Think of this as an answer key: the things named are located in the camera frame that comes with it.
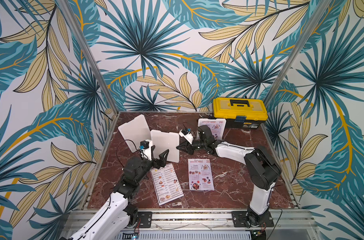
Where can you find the aluminium front rail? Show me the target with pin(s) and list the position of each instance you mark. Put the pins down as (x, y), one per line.
(218, 224)

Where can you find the white menu rack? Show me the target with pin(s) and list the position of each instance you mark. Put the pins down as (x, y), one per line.
(166, 141)
(213, 128)
(135, 131)

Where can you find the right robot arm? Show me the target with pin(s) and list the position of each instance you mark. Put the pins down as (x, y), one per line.
(262, 168)

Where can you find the restaurant special menu sheet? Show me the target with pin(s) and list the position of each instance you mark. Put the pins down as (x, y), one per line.
(213, 127)

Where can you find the pink menu sheet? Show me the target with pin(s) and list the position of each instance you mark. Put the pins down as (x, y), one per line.
(200, 175)

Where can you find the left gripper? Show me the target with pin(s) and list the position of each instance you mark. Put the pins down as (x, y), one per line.
(162, 161)

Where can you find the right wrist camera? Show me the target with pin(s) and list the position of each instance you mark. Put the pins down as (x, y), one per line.
(187, 135)

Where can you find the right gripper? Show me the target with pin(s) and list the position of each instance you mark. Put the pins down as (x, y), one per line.
(195, 144)

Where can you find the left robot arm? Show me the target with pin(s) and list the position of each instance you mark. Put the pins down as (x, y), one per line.
(118, 212)

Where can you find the yellow header menu sheet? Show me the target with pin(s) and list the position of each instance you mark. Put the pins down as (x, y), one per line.
(166, 184)

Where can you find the yellow black toolbox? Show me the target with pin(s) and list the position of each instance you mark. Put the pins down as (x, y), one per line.
(240, 113)

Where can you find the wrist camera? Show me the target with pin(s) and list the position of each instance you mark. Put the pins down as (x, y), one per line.
(145, 149)
(187, 135)

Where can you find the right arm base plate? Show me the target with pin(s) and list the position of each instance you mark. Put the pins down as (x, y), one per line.
(249, 219)

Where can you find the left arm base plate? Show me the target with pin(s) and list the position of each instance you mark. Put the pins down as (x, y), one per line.
(140, 220)

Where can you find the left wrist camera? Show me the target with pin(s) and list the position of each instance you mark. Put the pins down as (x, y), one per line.
(145, 149)

